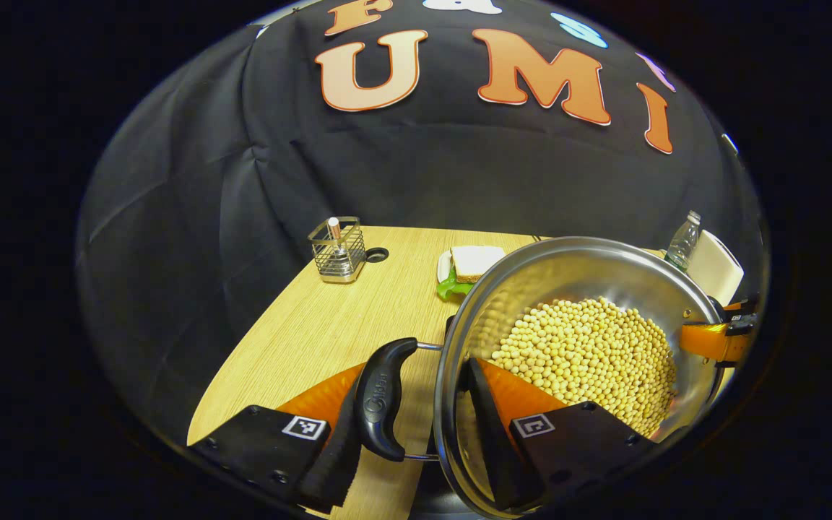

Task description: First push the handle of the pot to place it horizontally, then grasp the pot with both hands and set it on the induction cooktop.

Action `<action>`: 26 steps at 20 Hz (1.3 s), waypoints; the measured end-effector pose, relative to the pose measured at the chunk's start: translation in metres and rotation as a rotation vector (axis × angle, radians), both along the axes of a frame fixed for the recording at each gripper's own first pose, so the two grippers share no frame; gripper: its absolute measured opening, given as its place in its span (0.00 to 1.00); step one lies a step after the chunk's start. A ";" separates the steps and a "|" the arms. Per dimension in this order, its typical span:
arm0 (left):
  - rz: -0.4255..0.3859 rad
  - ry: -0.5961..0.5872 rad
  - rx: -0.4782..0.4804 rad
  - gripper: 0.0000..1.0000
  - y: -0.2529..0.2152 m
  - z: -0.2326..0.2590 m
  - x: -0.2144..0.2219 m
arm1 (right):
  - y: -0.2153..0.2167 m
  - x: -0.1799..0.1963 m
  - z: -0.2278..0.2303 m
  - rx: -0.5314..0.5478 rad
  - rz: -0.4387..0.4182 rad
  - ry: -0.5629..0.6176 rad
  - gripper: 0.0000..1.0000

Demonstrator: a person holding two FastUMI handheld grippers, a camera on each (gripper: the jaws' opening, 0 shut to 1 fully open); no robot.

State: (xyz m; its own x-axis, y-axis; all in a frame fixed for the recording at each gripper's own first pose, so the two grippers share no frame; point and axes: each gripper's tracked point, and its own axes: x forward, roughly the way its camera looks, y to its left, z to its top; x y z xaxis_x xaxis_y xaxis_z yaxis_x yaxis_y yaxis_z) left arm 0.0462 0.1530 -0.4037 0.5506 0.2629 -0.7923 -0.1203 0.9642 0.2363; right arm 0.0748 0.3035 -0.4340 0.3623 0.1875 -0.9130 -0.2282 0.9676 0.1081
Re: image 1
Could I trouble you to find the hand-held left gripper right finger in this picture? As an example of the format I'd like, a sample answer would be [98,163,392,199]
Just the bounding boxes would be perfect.
[467,356,660,511]

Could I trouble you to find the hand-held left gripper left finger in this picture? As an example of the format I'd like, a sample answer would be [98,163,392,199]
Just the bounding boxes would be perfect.
[188,361,366,510]

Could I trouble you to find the stainless steel pot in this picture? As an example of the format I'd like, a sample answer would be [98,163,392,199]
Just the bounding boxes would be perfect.
[355,237,727,519]

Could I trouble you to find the white toaster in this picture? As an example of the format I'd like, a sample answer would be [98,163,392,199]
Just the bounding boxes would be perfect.
[685,230,745,306]

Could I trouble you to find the clear plastic water bottle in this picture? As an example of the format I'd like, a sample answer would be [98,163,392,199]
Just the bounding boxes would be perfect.
[664,210,702,273]

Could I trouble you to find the heap of soybeans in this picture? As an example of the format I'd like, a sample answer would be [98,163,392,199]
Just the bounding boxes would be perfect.
[490,296,678,438]

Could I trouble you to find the sandwich with lettuce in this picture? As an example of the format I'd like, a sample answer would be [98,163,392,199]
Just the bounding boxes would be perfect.
[436,246,507,302]

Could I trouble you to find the wire mesh holder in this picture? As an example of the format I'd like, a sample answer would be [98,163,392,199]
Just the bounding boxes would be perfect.
[308,217,368,284]

